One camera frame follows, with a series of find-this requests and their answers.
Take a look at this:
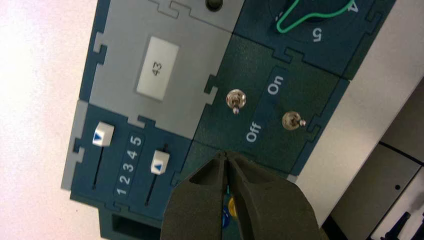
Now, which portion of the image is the grey and teal control box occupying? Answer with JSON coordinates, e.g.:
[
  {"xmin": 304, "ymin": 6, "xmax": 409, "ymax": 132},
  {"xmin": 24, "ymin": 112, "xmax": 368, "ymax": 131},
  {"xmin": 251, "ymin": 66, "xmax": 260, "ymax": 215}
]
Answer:
[{"xmin": 60, "ymin": 0, "xmax": 398, "ymax": 240}]

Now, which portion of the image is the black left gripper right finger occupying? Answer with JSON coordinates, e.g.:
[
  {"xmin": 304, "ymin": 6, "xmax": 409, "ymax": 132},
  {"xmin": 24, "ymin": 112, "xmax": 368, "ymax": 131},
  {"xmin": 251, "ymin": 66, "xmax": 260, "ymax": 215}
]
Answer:
[{"xmin": 227, "ymin": 150, "xmax": 329, "ymax": 240}]

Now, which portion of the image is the yellow push button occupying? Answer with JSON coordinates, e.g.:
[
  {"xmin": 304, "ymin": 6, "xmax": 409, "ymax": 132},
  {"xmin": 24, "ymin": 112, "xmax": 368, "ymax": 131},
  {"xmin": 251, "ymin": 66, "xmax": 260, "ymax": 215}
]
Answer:
[{"xmin": 228, "ymin": 197, "xmax": 238, "ymax": 218}]

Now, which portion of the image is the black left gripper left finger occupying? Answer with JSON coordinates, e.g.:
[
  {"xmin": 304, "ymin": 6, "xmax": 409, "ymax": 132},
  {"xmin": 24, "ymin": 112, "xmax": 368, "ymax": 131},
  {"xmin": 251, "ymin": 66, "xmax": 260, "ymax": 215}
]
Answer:
[{"xmin": 160, "ymin": 150, "xmax": 229, "ymax": 240}]

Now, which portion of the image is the metal toggle switch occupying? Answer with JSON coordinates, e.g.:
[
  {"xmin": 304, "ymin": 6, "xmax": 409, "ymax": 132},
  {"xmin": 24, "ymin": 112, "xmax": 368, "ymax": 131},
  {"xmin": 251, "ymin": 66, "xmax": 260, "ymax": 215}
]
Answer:
[
  {"xmin": 225, "ymin": 89, "xmax": 247, "ymax": 116},
  {"xmin": 281, "ymin": 111, "xmax": 307, "ymax": 131}
]

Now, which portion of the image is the green rotary knob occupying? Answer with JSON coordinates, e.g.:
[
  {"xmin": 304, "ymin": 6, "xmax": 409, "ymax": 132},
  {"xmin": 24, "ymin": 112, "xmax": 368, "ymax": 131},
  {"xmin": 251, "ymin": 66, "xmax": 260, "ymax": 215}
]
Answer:
[{"xmin": 268, "ymin": 0, "xmax": 357, "ymax": 35}]

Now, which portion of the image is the blue push button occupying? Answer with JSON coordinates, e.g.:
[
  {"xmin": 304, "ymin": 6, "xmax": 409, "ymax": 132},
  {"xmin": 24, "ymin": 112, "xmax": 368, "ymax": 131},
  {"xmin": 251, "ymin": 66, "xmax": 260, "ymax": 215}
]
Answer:
[{"xmin": 221, "ymin": 205, "xmax": 231, "ymax": 229}]

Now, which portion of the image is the small number display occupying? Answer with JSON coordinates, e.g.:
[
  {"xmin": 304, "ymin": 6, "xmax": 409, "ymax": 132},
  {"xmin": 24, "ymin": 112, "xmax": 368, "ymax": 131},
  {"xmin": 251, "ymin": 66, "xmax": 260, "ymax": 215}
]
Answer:
[{"xmin": 136, "ymin": 35, "xmax": 180, "ymax": 102}]

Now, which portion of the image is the white slider knob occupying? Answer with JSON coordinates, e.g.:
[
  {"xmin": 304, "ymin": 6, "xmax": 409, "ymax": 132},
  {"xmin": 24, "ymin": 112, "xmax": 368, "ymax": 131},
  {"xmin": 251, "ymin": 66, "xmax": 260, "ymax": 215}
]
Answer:
[
  {"xmin": 92, "ymin": 121, "xmax": 116, "ymax": 148},
  {"xmin": 150, "ymin": 150, "xmax": 171, "ymax": 176}
]

